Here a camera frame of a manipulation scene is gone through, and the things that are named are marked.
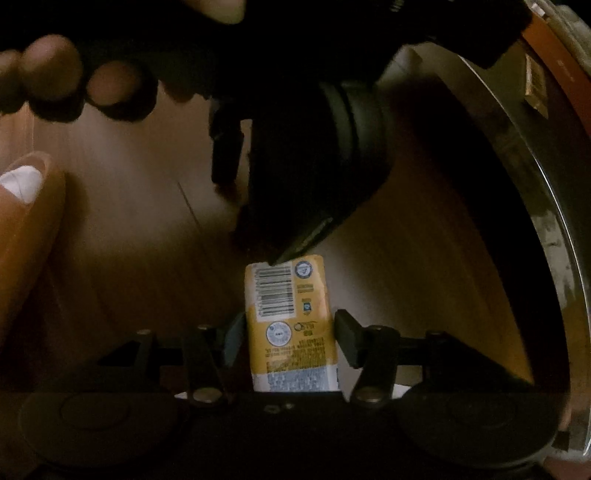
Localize round silver metal bin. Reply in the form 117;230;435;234
443;0;591;462

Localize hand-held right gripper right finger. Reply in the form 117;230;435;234
333;308;500;409

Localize yellow snack packet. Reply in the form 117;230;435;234
244;254;341;394

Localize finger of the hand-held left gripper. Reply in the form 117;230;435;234
248;88;389;267
209;107;246;184

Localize person's left hand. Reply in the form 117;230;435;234
0;35;156;352

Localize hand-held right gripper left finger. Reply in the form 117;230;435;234
99;312;248;408

